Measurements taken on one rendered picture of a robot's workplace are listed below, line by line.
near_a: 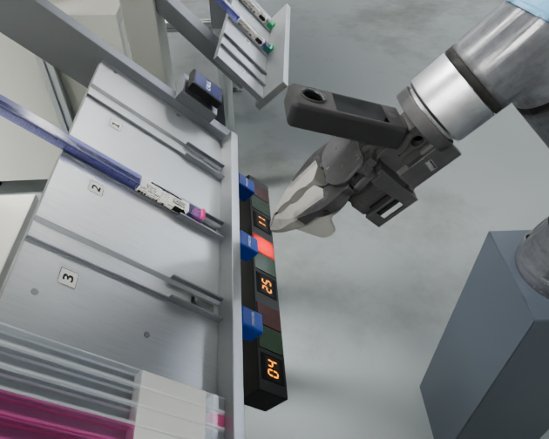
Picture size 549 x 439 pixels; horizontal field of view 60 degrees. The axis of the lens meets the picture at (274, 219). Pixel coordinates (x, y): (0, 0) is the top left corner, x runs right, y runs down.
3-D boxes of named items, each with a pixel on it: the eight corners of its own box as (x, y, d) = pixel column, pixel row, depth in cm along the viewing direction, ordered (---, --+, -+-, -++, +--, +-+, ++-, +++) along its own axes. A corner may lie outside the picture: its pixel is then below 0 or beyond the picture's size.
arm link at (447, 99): (462, 77, 39) (432, 37, 45) (416, 114, 42) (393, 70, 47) (505, 128, 43) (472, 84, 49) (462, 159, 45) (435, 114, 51)
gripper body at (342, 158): (374, 233, 52) (471, 165, 46) (321, 194, 47) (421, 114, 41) (360, 187, 57) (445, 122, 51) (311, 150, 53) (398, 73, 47)
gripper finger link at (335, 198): (308, 234, 50) (372, 185, 46) (297, 228, 49) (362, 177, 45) (302, 205, 53) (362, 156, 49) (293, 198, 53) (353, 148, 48)
